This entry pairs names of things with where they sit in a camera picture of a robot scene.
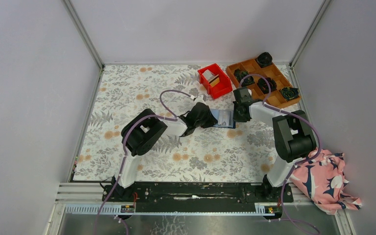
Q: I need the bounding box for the silver credit card with chip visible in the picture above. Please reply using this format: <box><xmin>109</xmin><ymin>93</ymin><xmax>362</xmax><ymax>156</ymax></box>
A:
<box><xmin>218</xmin><ymin>110</ymin><xmax>233</xmax><ymax>127</ymax></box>

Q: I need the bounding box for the rolled dark tie centre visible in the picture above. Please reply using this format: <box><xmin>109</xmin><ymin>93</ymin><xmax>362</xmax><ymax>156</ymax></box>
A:
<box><xmin>257</xmin><ymin>77</ymin><xmax>277</xmax><ymax>94</ymax></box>

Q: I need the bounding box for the pink floral cloth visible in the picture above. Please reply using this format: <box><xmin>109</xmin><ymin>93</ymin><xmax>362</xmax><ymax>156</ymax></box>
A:
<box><xmin>289</xmin><ymin>150</ymin><xmax>362</xmax><ymax>215</ymax></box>

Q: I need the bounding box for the wooden compartment tray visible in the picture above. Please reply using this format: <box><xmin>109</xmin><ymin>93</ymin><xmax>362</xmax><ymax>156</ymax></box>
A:
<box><xmin>226</xmin><ymin>58</ymin><xmax>301</xmax><ymax>108</ymax></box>

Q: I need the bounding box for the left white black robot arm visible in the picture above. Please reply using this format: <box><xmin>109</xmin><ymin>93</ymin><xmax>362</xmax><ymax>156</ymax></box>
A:
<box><xmin>113</xmin><ymin>102</ymin><xmax>218</xmax><ymax>201</ymax></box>

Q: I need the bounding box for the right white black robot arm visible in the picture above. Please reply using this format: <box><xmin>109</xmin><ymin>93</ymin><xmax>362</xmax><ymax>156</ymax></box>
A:
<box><xmin>233</xmin><ymin>87</ymin><xmax>316</xmax><ymax>202</ymax></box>

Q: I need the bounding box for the red plastic bin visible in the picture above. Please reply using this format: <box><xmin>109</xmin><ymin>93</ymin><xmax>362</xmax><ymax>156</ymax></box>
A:
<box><xmin>197</xmin><ymin>63</ymin><xmax>233</xmax><ymax>99</ymax></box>

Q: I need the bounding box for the rolled green tie bottom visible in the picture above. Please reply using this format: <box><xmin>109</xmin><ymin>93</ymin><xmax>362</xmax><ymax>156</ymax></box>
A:
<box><xmin>234</xmin><ymin>69</ymin><xmax>255</xmax><ymax>87</ymax></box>

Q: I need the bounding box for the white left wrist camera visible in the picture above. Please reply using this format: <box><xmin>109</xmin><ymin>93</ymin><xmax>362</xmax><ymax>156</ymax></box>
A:
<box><xmin>190</xmin><ymin>94</ymin><xmax>207</xmax><ymax>104</ymax></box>

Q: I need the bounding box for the rolled dark tie top left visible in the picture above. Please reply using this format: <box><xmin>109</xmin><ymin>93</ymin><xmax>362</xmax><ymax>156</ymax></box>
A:
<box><xmin>255</xmin><ymin>52</ymin><xmax>273</xmax><ymax>68</ymax></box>

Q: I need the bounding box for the rolled dark tie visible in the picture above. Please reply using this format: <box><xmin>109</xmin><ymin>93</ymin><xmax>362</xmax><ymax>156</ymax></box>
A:
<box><xmin>257</xmin><ymin>77</ymin><xmax>277</xmax><ymax>94</ymax></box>
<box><xmin>255</xmin><ymin>52</ymin><xmax>273</xmax><ymax>68</ymax></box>

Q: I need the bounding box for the stack of silver cards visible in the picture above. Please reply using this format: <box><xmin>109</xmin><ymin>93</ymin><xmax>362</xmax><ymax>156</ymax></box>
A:
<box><xmin>202</xmin><ymin>70</ymin><xmax>218</xmax><ymax>83</ymax></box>

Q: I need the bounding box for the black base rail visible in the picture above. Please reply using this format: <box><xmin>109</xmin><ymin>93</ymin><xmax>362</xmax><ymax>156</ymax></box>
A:
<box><xmin>102</xmin><ymin>182</ymin><xmax>294</xmax><ymax>213</ymax></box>

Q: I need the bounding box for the navy blue card holder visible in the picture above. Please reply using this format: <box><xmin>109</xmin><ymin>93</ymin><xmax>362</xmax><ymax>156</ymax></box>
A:
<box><xmin>211</xmin><ymin>109</ymin><xmax>235</xmax><ymax>129</ymax></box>

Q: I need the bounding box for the gold card in bin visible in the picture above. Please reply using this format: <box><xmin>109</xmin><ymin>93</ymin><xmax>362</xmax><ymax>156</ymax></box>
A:
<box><xmin>209</xmin><ymin>75</ymin><xmax>220</xmax><ymax>87</ymax></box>

